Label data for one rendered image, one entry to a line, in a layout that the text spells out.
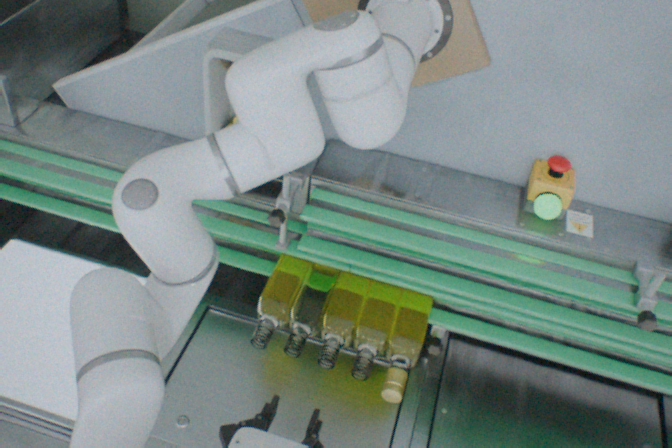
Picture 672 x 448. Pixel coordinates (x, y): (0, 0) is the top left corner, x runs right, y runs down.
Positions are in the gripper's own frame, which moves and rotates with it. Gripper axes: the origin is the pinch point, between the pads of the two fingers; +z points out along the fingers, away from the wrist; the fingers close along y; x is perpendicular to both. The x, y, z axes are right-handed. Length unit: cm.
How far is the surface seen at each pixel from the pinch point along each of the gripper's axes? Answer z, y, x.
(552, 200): 45, 28, 22
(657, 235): 51, 48, 19
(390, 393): 22.2, 11.2, -8.2
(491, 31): 46, 11, 46
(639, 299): 35, 44, 13
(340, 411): 28.9, 3.9, -20.0
